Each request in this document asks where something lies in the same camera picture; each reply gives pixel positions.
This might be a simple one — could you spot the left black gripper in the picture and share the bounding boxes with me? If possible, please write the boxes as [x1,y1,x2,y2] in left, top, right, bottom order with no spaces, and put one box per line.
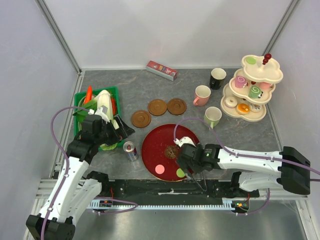
[95,114,135,147]

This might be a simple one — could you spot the dark red round tray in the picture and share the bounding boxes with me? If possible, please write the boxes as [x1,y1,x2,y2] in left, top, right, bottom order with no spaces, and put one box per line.
[140,124,200,182]

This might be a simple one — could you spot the metal tongs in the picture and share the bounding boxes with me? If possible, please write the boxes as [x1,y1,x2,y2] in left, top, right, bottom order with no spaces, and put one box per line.
[184,170,208,192]

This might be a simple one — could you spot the brown coaster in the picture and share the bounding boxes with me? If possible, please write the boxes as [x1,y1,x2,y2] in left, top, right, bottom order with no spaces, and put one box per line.
[148,99,167,116]
[131,110,152,128]
[167,98,187,116]

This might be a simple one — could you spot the white ring donut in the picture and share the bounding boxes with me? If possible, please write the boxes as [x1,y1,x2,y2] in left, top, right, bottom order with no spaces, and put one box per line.
[224,96,238,109]

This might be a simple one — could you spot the orange glazed donut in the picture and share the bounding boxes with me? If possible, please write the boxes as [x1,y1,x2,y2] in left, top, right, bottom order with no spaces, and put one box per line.
[236,103,250,115]

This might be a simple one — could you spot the pink swirl cake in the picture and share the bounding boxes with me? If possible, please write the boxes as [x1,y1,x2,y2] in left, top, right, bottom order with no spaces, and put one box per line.
[234,75,249,89]
[259,82,273,90]

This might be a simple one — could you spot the green swirl cake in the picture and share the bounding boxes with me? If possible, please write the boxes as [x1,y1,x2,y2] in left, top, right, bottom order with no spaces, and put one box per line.
[248,85,263,99]

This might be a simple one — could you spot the green macaron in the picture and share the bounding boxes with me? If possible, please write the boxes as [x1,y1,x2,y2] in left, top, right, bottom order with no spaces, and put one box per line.
[245,56,256,65]
[176,168,186,178]

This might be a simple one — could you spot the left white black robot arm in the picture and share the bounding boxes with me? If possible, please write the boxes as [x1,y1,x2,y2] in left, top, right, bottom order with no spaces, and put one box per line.
[26,114,135,240]

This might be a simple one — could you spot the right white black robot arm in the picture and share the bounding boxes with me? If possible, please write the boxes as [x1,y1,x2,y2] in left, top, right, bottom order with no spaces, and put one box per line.
[176,143,311,197]

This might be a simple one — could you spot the energy drink can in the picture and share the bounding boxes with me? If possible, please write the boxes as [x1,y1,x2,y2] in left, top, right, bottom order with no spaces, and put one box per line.
[123,141,138,161]

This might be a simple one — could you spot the pink macaron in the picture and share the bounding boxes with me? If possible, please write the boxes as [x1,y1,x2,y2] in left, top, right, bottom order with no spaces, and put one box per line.
[155,164,165,175]

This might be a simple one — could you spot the toy napa cabbage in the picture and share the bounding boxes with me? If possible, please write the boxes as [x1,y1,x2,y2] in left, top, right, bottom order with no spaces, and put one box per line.
[84,89,121,151]

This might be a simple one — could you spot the green mug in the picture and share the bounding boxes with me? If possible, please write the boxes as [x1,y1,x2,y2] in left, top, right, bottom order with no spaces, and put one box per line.
[204,106,222,129]

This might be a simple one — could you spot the toy orange carrot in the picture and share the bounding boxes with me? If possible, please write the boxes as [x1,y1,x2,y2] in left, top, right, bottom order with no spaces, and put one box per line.
[83,85,93,104]

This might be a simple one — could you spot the pink mug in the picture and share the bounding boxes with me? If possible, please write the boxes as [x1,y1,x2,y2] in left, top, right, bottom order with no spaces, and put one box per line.
[193,85,211,107]

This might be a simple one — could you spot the red snack box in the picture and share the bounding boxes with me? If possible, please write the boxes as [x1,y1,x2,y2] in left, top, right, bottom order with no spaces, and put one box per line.
[146,60,178,82]

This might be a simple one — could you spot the cream three tier stand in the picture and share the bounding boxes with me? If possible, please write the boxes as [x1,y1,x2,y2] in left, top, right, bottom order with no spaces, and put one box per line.
[220,53,284,122]

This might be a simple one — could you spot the black mug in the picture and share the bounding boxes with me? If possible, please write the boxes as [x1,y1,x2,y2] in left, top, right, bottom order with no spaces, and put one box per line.
[209,68,227,90]

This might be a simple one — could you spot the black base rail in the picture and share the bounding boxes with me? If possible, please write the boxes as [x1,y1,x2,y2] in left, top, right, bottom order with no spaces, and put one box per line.
[100,179,260,199]

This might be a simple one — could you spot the white cable duct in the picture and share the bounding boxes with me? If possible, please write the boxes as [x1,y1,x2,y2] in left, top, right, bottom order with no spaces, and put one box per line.
[87,198,248,214]

